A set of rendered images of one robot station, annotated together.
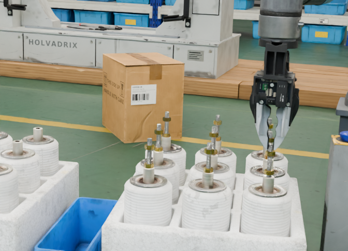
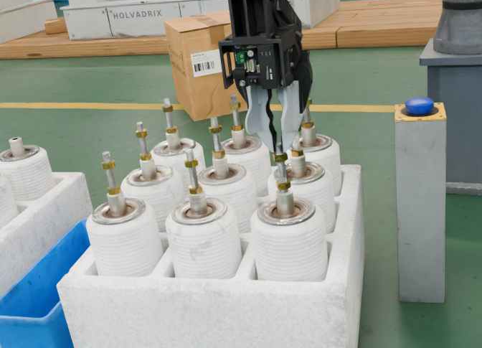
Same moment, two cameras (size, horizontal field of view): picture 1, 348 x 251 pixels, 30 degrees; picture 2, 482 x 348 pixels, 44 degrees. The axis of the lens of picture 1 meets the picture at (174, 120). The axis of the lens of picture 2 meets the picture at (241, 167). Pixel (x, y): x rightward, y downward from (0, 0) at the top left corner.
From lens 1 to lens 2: 0.58 m
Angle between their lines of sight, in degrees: 12
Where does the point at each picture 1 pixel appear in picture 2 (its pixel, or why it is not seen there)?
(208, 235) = (200, 289)
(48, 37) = (131, 8)
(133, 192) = (92, 233)
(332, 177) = (399, 168)
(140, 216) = (108, 264)
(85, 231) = not seen: hidden behind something
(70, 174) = (67, 191)
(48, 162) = (33, 181)
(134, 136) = (205, 112)
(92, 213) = not seen: hidden behind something
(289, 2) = not seen: outside the picture
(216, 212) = (210, 252)
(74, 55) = (161, 24)
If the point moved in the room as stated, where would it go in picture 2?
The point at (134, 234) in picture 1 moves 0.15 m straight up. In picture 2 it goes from (100, 293) to (74, 191)
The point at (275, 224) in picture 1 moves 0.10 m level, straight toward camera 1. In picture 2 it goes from (299, 264) to (282, 314)
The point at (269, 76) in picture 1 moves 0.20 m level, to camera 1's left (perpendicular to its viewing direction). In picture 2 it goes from (242, 39) to (62, 58)
